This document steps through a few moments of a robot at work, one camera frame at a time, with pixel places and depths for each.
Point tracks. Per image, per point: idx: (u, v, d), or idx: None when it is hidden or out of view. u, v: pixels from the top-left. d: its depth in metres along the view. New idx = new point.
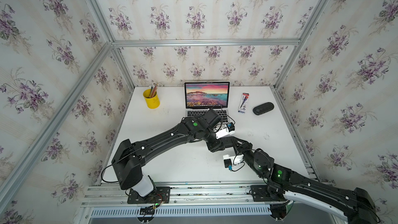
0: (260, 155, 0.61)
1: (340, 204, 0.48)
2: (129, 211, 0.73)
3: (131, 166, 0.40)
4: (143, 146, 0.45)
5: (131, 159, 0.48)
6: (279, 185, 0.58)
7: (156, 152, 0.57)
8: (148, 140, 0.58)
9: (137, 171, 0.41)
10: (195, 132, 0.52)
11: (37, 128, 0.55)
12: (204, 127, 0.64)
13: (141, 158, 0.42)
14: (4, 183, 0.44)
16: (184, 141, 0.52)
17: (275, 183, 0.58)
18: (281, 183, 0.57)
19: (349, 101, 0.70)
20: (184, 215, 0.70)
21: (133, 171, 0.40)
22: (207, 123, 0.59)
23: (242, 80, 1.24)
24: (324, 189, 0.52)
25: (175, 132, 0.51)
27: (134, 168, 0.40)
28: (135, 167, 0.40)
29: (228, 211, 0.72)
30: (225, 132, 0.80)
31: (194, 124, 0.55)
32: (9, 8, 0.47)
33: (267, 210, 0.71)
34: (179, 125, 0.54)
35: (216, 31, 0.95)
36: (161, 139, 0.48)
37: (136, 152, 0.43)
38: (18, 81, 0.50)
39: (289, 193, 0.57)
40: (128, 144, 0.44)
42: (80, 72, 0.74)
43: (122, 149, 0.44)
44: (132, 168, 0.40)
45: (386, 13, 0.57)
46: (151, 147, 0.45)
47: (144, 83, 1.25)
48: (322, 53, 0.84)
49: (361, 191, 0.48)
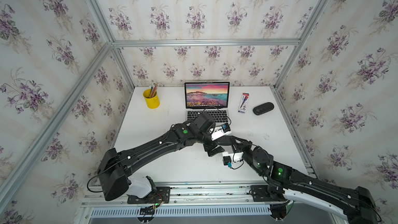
0: (259, 152, 0.57)
1: (342, 202, 0.47)
2: (129, 211, 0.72)
3: (116, 176, 0.39)
4: (129, 155, 0.44)
5: (116, 169, 0.46)
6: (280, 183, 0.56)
7: (143, 162, 0.44)
8: (136, 149, 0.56)
9: (123, 181, 0.40)
10: (184, 139, 0.51)
11: (37, 128, 0.55)
12: (195, 134, 0.58)
13: (127, 168, 0.41)
14: (4, 183, 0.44)
16: (173, 149, 0.51)
17: (275, 181, 0.57)
18: (282, 181, 0.56)
19: (349, 101, 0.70)
20: (184, 215, 0.70)
21: (118, 182, 0.38)
22: (198, 129, 0.57)
23: (242, 80, 1.24)
24: (326, 187, 0.51)
25: (164, 141, 0.49)
27: (119, 179, 0.38)
28: (121, 177, 0.39)
29: (229, 211, 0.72)
30: (221, 134, 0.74)
31: (184, 131, 0.54)
32: (9, 8, 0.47)
33: (267, 211, 0.71)
34: (169, 132, 0.52)
35: (216, 31, 0.95)
36: (150, 148, 0.46)
37: (122, 162, 0.42)
38: (18, 81, 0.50)
39: (289, 191, 0.63)
40: (114, 153, 0.43)
42: (80, 72, 0.74)
43: (106, 158, 0.43)
44: (117, 179, 0.39)
45: (386, 13, 0.57)
46: (137, 156, 0.44)
47: (144, 83, 1.25)
48: (322, 53, 0.84)
49: (365, 191, 0.47)
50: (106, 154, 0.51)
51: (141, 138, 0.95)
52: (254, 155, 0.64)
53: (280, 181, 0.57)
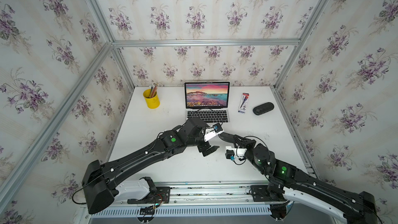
0: (259, 149, 0.57)
1: (345, 206, 0.47)
2: (129, 211, 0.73)
3: (98, 190, 0.38)
4: (112, 168, 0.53)
5: (99, 182, 0.44)
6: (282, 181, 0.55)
7: (128, 173, 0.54)
8: (119, 160, 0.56)
9: (105, 195, 0.38)
10: (173, 148, 0.50)
11: (37, 127, 0.55)
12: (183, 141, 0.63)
13: (110, 181, 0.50)
14: (4, 184, 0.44)
16: (161, 158, 0.49)
17: (278, 179, 0.56)
18: (284, 179, 0.55)
19: (349, 101, 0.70)
20: (184, 215, 0.70)
21: (101, 195, 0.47)
22: (186, 136, 0.55)
23: (242, 80, 1.24)
24: (330, 190, 0.49)
25: (150, 151, 0.48)
27: (101, 193, 0.37)
28: (102, 192, 0.37)
29: (229, 211, 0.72)
30: (213, 135, 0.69)
31: (172, 140, 0.52)
32: (9, 8, 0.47)
33: (267, 210, 0.71)
34: (156, 141, 0.51)
35: (216, 31, 0.95)
36: (134, 159, 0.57)
37: (104, 175, 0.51)
38: (18, 81, 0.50)
39: (288, 192, 0.63)
40: (97, 166, 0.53)
42: (80, 72, 0.74)
43: (89, 171, 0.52)
44: (98, 193, 0.37)
45: (386, 13, 0.57)
46: (121, 169, 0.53)
47: (144, 83, 1.25)
48: (322, 53, 0.84)
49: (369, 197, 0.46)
50: (89, 166, 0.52)
51: (141, 138, 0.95)
52: (254, 152, 0.64)
53: (282, 180, 0.55)
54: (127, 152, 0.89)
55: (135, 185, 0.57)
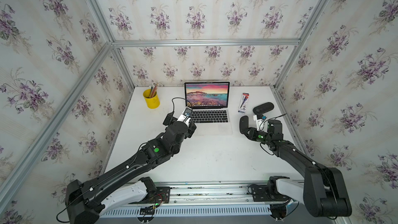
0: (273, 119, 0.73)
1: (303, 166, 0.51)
2: (130, 211, 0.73)
3: (76, 212, 0.37)
4: (91, 187, 0.41)
5: (78, 203, 0.43)
6: (274, 146, 0.66)
7: (109, 191, 0.42)
8: (100, 178, 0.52)
9: (86, 215, 0.38)
10: (157, 158, 0.49)
11: (37, 127, 0.55)
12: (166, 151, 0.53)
13: (89, 201, 0.39)
14: (4, 184, 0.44)
16: (145, 170, 0.48)
17: (272, 144, 0.68)
18: (275, 146, 0.66)
19: (349, 101, 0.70)
20: (184, 215, 0.70)
21: (81, 216, 0.37)
22: (169, 144, 0.52)
23: (242, 80, 1.24)
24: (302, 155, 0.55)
25: (131, 165, 0.47)
27: (80, 215, 0.37)
28: (81, 213, 0.37)
29: (228, 211, 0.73)
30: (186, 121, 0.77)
31: (155, 150, 0.51)
32: (9, 8, 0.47)
33: (267, 211, 0.71)
34: (138, 154, 0.49)
35: (216, 31, 0.95)
36: (115, 174, 0.44)
37: (83, 195, 0.40)
38: (18, 81, 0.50)
39: (282, 182, 0.64)
40: (76, 185, 0.41)
42: (80, 72, 0.74)
43: (69, 191, 0.40)
44: (78, 215, 0.37)
45: (386, 13, 0.57)
46: (100, 187, 0.42)
47: (144, 83, 1.25)
48: (322, 53, 0.84)
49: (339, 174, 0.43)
50: (67, 187, 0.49)
51: (141, 138, 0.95)
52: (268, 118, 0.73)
53: (274, 145, 0.67)
54: (127, 152, 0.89)
55: (128, 192, 0.57)
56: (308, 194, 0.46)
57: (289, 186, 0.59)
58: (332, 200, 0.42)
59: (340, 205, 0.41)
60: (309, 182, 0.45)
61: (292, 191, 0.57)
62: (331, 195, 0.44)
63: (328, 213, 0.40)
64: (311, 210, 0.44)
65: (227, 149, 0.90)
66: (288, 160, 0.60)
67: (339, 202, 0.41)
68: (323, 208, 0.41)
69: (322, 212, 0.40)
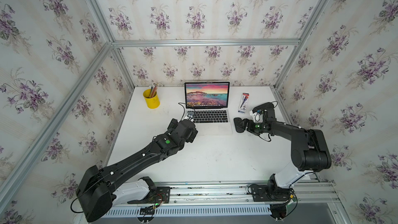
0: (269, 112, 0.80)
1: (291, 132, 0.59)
2: (130, 211, 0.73)
3: (99, 194, 0.38)
4: (112, 171, 0.43)
5: (99, 186, 0.45)
6: (268, 125, 0.75)
7: (127, 176, 0.44)
8: (118, 164, 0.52)
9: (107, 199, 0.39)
10: (168, 150, 0.53)
11: (37, 128, 0.55)
12: (177, 143, 0.59)
13: (110, 184, 0.41)
14: (4, 183, 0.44)
16: (157, 160, 0.52)
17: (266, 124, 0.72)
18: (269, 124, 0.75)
19: (349, 101, 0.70)
20: (184, 214, 0.70)
21: (102, 200, 0.38)
22: (179, 137, 0.58)
23: (242, 80, 1.24)
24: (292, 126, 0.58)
25: (147, 152, 0.51)
27: (102, 197, 0.38)
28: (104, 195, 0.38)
29: (229, 211, 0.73)
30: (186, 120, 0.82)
31: (167, 142, 0.56)
32: (9, 8, 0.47)
33: (267, 210, 0.71)
34: (151, 144, 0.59)
35: (216, 31, 0.95)
36: (133, 161, 0.47)
37: (104, 179, 0.41)
38: (18, 81, 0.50)
39: (279, 173, 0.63)
40: (96, 170, 0.42)
42: (80, 72, 0.74)
43: (87, 177, 0.41)
44: (100, 197, 0.38)
45: (386, 13, 0.57)
46: (121, 171, 0.44)
47: (144, 83, 1.25)
48: (322, 53, 0.84)
49: (320, 133, 0.51)
50: (85, 172, 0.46)
51: (141, 138, 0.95)
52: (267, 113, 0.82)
53: (267, 123, 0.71)
54: (127, 152, 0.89)
55: (133, 186, 0.57)
56: (295, 153, 0.52)
57: (284, 170, 0.63)
58: (315, 156, 0.48)
59: (322, 157, 0.47)
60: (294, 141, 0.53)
61: (286, 173, 0.61)
62: (314, 151, 0.49)
63: (311, 166, 0.47)
64: (297, 165, 0.51)
65: (227, 149, 0.90)
66: (281, 132, 0.67)
67: (322, 158, 0.47)
68: (306, 162, 0.47)
69: (305, 165, 0.47)
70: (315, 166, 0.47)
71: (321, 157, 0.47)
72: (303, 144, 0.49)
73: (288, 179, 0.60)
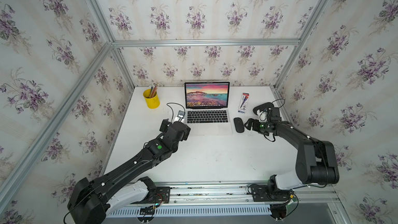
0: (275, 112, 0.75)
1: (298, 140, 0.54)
2: (129, 211, 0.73)
3: (91, 206, 0.38)
4: (103, 182, 0.42)
5: (90, 198, 0.44)
6: (273, 125, 0.70)
7: (120, 185, 0.44)
8: (110, 174, 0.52)
9: (99, 211, 0.39)
10: (160, 155, 0.53)
11: (37, 128, 0.55)
12: (169, 148, 0.59)
13: (102, 196, 0.40)
14: (4, 184, 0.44)
16: (151, 166, 0.52)
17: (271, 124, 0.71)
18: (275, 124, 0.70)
19: (349, 101, 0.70)
20: (184, 214, 0.70)
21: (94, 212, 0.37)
22: (171, 141, 0.58)
23: (242, 80, 1.24)
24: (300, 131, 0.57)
25: (139, 160, 0.50)
27: (95, 209, 0.37)
28: (96, 207, 0.38)
29: (229, 211, 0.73)
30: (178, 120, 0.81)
31: (158, 148, 0.55)
32: (9, 8, 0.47)
33: (267, 210, 0.71)
34: (142, 151, 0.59)
35: (216, 31, 0.95)
36: (125, 170, 0.46)
37: (95, 190, 0.41)
38: (18, 81, 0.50)
39: (280, 176, 0.66)
40: (86, 183, 0.41)
42: (80, 72, 0.74)
43: (77, 190, 0.40)
44: (92, 209, 0.37)
45: (386, 13, 0.57)
46: (112, 181, 0.43)
47: (144, 83, 1.25)
48: (322, 53, 0.84)
49: (330, 146, 0.47)
50: (76, 185, 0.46)
51: (141, 138, 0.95)
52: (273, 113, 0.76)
53: (273, 123, 0.71)
54: (127, 152, 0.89)
55: (129, 191, 0.56)
56: (300, 165, 0.49)
57: (286, 176, 0.61)
58: (323, 170, 0.45)
59: (329, 172, 0.45)
60: (301, 154, 0.49)
61: (288, 178, 0.59)
62: (322, 165, 0.46)
63: (316, 180, 0.45)
64: (301, 177, 0.48)
65: (227, 149, 0.90)
66: (285, 136, 0.63)
67: (329, 174, 0.44)
68: (311, 177, 0.45)
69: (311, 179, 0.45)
70: (321, 181, 0.45)
71: (328, 173, 0.44)
72: (311, 158, 0.46)
73: (289, 185, 0.59)
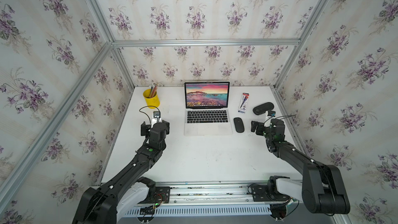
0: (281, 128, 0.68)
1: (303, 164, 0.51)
2: (129, 211, 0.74)
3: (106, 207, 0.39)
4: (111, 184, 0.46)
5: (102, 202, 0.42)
6: (274, 148, 0.67)
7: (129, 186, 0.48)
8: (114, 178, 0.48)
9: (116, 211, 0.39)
10: (154, 156, 0.59)
11: (37, 128, 0.55)
12: (159, 147, 0.63)
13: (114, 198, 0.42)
14: (4, 183, 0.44)
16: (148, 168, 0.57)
17: (272, 144, 0.69)
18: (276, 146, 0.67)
19: (349, 101, 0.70)
20: (184, 214, 0.70)
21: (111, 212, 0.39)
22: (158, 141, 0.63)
23: (242, 80, 1.24)
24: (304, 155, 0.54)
25: (137, 163, 0.54)
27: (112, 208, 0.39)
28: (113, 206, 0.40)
29: (229, 211, 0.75)
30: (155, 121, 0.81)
31: (150, 151, 0.61)
32: (9, 8, 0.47)
33: (267, 210, 0.71)
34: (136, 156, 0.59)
35: (216, 31, 0.95)
36: (127, 172, 0.50)
37: (105, 194, 0.42)
38: (18, 81, 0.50)
39: (281, 180, 0.64)
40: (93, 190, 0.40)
42: (80, 72, 0.74)
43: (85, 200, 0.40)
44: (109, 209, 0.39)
45: (386, 13, 0.57)
46: (119, 183, 0.46)
47: (144, 83, 1.25)
48: (322, 53, 0.84)
49: (338, 174, 0.43)
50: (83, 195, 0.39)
51: (141, 138, 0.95)
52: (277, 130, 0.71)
53: (273, 145, 0.68)
54: (127, 152, 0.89)
55: (130, 193, 0.57)
56: (307, 192, 0.46)
57: (289, 187, 0.59)
58: (331, 198, 0.42)
59: (337, 201, 0.41)
60: (308, 181, 0.46)
61: (291, 191, 0.57)
62: (329, 192, 0.43)
63: (326, 209, 0.41)
64: (310, 206, 0.44)
65: (227, 149, 0.90)
66: (289, 159, 0.60)
67: (338, 202, 0.41)
68: (321, 205, 0.41)
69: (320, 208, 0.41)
70: (331, 210, 0.41)
71: (338, 202, 0.41)
72: (318, 186, 0.42)
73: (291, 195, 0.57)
